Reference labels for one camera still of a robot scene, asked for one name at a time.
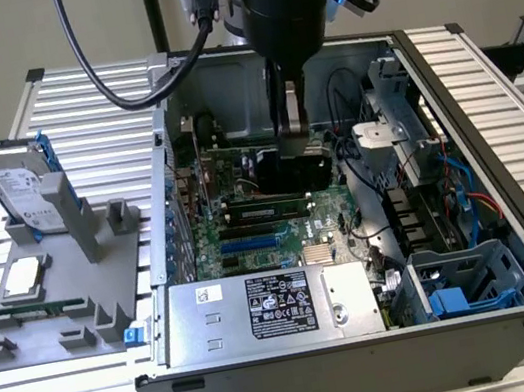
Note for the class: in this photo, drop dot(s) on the small silver heatsink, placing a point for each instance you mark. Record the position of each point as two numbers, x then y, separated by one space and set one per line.
318 254

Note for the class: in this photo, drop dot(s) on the black-labelled RAM stick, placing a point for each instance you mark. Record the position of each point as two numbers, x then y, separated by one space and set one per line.
257 213

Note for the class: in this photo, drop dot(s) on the blue case latch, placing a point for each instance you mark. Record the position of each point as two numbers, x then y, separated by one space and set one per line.
132 335

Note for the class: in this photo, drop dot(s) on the hard disk in blue carrier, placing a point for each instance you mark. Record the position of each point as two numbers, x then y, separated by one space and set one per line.
11 184

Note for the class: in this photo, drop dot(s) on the silver CPU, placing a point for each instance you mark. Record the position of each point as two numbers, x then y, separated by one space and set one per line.
25 276

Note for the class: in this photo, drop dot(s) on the blue plastic drive tray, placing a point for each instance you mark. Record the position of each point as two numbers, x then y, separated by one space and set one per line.
448 300

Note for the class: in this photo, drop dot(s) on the silver power supply unit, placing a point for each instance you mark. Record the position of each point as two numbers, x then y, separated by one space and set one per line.
224 324

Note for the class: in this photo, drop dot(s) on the silver disk bay bracket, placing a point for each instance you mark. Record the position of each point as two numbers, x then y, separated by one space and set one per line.
378 135

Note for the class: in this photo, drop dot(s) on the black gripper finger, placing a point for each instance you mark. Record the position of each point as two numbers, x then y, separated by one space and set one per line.
296 103
277 102

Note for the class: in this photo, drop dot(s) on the green motherboard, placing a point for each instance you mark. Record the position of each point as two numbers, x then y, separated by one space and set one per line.
330 209

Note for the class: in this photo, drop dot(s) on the open black PC case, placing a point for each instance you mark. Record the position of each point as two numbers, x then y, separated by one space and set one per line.
325 383

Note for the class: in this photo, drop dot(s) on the grey metal drive cage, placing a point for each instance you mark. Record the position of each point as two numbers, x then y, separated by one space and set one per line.
456 258

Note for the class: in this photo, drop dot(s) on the black vertical post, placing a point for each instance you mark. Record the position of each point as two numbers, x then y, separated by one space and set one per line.
153 12

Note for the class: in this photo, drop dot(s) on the blue expansion slot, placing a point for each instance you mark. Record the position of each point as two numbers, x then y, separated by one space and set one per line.
250 246

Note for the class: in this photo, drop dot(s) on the grey parts rack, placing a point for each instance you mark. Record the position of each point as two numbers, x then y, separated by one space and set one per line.
67 271

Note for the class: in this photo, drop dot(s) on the black expansion slot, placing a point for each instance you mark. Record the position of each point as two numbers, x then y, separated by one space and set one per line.
248 232

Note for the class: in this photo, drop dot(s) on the green RAM stick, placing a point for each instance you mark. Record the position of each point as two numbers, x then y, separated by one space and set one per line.
33 310

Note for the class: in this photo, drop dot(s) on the graphics card with black shroud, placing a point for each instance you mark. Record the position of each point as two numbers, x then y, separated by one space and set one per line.
289 176

